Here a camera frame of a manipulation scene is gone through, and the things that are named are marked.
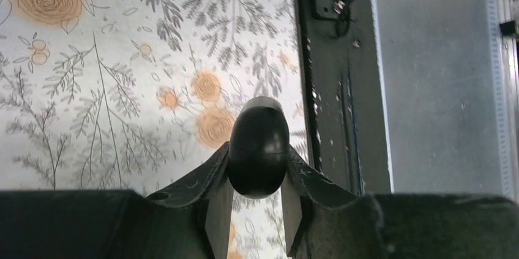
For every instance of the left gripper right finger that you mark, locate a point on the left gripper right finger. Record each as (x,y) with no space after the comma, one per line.
(323,220)

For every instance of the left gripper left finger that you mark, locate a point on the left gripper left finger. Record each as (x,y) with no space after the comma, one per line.
(189,218)

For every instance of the black earbud charging case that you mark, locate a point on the black earbud charging case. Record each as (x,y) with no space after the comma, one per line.
(259,148)

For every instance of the floral patterned mat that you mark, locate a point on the floral patterned mat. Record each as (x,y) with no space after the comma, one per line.
(134,94)

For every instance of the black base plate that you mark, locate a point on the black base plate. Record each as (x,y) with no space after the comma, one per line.
(342,85)

